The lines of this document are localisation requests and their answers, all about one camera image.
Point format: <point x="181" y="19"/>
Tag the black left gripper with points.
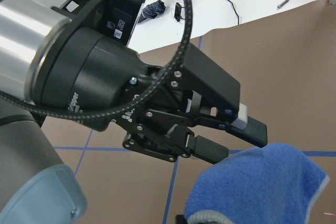
<point x="93" y="72"/>

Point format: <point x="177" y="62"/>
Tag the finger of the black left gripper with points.
<point x="202" y="75"/>
<point x="184" y="143"/>

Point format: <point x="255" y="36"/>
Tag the blue microfiber towel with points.
<point x="274" y="184"/>

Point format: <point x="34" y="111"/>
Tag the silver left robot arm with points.
<point x="36" y="186"/>

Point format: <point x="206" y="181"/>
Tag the dark blue folded umbrella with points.
<point x="151" y="11"/>

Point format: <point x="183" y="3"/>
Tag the small black usb device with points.
<point x="178" y="12"/>

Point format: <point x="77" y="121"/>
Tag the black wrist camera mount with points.
<point x="113" y="18"/>

